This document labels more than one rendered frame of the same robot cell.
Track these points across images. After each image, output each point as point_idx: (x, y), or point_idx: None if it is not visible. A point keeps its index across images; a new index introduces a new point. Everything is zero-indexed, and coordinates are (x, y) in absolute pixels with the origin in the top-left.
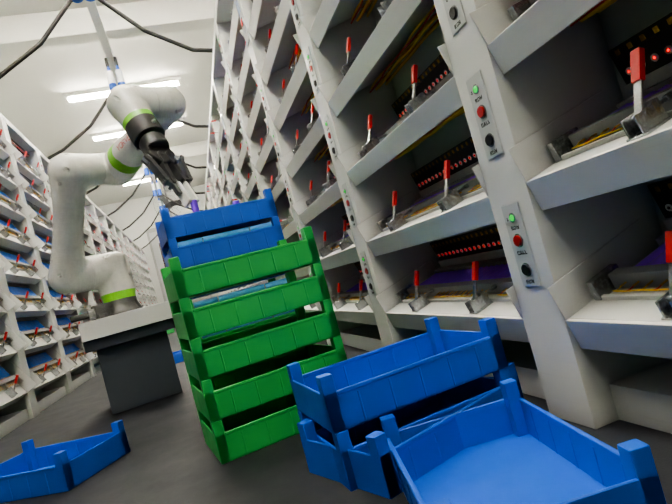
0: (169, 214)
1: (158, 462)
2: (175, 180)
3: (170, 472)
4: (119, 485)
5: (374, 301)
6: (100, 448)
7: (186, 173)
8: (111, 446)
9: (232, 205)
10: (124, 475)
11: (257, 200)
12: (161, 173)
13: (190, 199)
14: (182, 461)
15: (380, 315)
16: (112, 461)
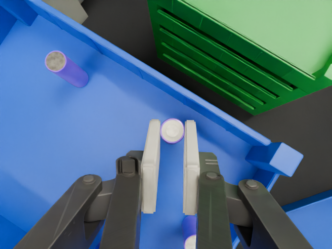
0: (272, 143)
1: (291, 133)
2: (210, 173)
3: (306, 95)
4: (329, 130)
5: (44, 0)
6: (310, 202)
7: (82, 210)
8: (295, 206)
9: (107, 41)
10: (313, 147)
11: (41, 0)
12: (285, 215)
13: (191, 121)
14: (288, 103)
15: (58, 3)
16: (293, 202)
